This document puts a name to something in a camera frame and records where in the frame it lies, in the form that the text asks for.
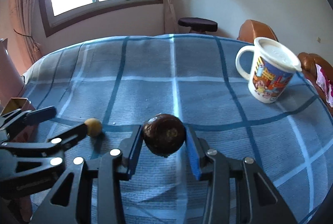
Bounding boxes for small yellow round fruit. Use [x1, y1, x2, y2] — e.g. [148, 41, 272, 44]
[84, 118, 102, 137]

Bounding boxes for dark brown passion fruit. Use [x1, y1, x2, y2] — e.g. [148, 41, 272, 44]
[142, 114, 186, 157]

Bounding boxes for gold metal tin tray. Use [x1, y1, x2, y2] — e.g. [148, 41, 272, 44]
[0, 97, 37, 141]

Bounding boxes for pink electric kettle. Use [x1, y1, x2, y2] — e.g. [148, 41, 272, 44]
[0, 39, 25, 107]

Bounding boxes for blue plaid tablecloth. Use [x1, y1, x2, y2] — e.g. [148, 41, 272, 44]
[24, 34, 332, 223]

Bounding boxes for white cartoon mug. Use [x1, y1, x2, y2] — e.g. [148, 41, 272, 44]
[235, 37, 302, 103]

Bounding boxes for dark round stool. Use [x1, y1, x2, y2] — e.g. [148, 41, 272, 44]
[178, 17, 218, 34]

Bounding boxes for pink left curtain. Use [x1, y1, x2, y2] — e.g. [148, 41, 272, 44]
[9, 0, 42, 67]

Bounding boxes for pink curtain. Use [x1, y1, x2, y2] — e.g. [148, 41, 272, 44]
[9, 0, 42, 67]
[163, 0, 179, 34]

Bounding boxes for pink right curtain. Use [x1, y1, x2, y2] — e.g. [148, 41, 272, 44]
[163, 0, 179, 34]

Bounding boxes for orange wooden chair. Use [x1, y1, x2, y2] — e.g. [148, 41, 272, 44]
[237, 20, 278, 44]
[298, 52, 333, 115]

